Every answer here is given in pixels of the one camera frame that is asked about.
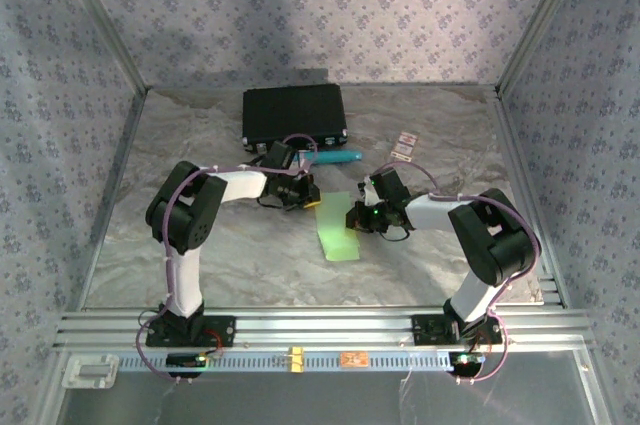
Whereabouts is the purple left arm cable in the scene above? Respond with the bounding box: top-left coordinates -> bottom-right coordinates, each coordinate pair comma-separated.
135,133 -> 321,386

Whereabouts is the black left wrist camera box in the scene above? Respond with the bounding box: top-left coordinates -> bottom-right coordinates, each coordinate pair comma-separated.
259,140 -> 296,171

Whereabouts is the aluminium frame post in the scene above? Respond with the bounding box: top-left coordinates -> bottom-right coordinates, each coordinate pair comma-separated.
494,0 -> 594,96

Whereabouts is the small black board, green light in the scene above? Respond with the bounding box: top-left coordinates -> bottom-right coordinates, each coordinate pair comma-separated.
449,352 -> 486,369
166,352 -> 209,369

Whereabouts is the light green paper sheet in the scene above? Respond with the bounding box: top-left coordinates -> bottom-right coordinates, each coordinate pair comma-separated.
314,190 -> 362,262

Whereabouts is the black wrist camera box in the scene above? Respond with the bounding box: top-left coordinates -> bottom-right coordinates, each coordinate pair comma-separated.
259,140 -> 296,171
367,169 -> 410,206

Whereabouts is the aluminium mounting rail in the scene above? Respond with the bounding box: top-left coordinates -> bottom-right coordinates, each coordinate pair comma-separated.
53,308 -> 594,349

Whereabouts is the orange label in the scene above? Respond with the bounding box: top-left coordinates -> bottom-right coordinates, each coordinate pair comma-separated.
339,350 -> 370,368

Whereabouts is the black hard case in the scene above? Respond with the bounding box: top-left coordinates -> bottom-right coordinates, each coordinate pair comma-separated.
241,83 -> 350,155

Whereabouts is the teal cylindrical tube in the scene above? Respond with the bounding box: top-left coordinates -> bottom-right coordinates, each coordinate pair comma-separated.
294,148 -> 364,167

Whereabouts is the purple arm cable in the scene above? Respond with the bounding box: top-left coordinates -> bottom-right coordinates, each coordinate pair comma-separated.
135,133 -> 321,386
372,160 -> 545,386

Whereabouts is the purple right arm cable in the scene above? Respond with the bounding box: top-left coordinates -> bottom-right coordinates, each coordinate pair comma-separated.
372,160 -> 545,386

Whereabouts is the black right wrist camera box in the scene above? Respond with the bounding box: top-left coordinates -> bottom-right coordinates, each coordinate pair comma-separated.
367,169 -> 410,206

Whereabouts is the slotted grey cable duct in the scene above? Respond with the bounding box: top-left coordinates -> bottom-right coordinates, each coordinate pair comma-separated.
117,349 -> 454,374

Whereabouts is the grey metal bracket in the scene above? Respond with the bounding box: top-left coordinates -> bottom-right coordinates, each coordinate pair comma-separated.
61,353 -> 120,390

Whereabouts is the clear packet with printed cards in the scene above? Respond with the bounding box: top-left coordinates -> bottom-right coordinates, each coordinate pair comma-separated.
388,131 -> 419,163

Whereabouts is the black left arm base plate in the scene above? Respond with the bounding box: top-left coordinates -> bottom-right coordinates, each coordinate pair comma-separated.
144,313 -> 237,349

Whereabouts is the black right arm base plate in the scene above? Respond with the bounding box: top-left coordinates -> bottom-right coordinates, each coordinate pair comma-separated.
410,313 -> 504,346

